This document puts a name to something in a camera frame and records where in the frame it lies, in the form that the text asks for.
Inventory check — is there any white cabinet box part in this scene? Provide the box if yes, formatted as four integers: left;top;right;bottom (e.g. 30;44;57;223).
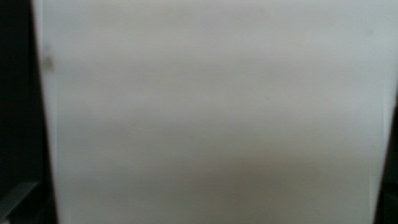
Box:
32;0;398;224

